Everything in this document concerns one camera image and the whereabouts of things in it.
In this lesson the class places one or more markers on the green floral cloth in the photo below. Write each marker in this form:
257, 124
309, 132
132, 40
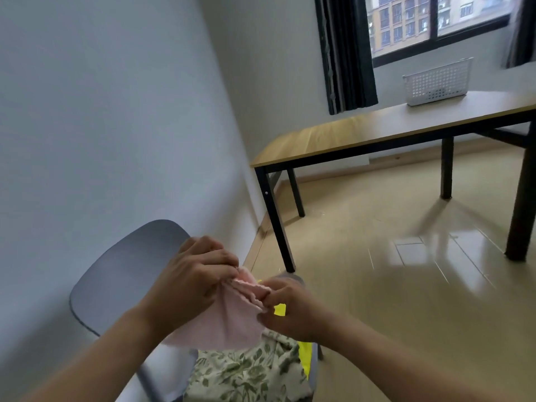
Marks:
247, 372

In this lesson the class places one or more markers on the yellow cloth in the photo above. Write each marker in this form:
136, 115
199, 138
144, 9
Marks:
306, 360

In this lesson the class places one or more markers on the wooden table with black frame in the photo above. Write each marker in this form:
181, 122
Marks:
377, 125

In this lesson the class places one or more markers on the person's left forearm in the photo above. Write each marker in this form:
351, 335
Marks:
104, 355

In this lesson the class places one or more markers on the person's right hand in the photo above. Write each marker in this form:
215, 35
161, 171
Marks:
303, 313

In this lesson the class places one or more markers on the black framed window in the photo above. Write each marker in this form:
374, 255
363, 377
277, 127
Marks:
435, 37

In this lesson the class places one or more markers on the grey chair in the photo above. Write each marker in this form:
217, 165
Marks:
121, 272

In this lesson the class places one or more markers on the person's right thumb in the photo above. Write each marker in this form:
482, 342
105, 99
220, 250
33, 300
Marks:
270, 320

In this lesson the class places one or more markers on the person's left hand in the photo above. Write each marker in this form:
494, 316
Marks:
184, 284

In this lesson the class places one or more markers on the person's right forearm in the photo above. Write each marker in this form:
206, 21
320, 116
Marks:
402, 368

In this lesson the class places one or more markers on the pink cloth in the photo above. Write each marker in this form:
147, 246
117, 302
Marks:
226, 318

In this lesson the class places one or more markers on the person's left fingers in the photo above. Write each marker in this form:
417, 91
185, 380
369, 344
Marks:
217, 259

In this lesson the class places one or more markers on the dark curtain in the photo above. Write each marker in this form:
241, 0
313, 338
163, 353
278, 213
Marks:
523, 29
347, 54

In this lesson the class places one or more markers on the white perforated plastic basket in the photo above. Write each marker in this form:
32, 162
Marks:
437, 83

